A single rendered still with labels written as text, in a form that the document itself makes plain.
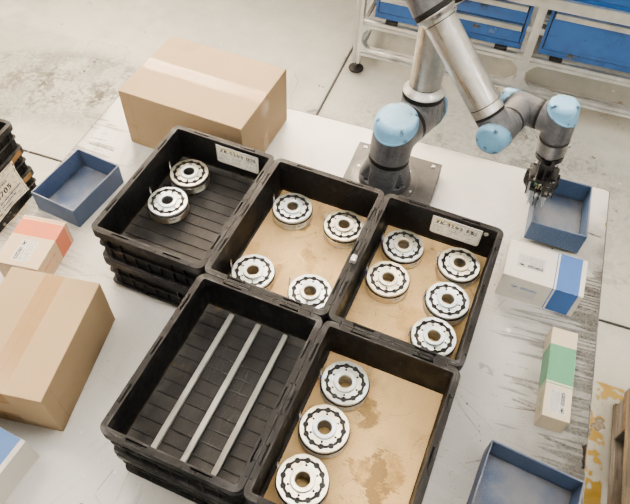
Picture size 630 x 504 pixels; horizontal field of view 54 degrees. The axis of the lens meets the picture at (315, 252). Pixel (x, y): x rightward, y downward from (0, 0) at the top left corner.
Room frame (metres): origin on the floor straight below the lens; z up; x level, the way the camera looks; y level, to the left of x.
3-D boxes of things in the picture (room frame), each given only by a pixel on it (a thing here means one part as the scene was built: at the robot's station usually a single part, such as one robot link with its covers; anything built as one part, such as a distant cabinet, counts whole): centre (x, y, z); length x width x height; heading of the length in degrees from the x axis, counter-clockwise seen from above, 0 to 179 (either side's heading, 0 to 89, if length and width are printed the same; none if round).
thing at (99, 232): (1.04, 0.32, 0.92); 0.40 x 0.30 x 0.02; 159
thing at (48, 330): (0.67, 0.63, 0.78); 0.30 x 0.22 x 0.16; 171
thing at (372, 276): (0.85, -0.18, 0.86); 0.10 x 0.10 x 0.01
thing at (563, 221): (1.19, -0.68, 0.75); 0.20 x 0.15 x 0.07; 163
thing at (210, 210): (1.04, 0.32, 0.87); 0.40 x 0.30 x 0.11; 159
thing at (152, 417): (0.56, 0.18, 0.87); 0.40 x 0.30 x 0.11; 159
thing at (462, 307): (0.80, -0.31, 0.86); 0.10 x 0.10 x 0.01
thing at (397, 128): (1.30, -0.20, 0.91); 0.13 x 0.12 x 0.14; 144
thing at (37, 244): (0.98, 0.74, 0.74); 0.16 x 0.12 x 0.07; 170
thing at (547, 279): (0.96, -0.59, 0.75); 0.20 x 0.12 x 0.09; 72
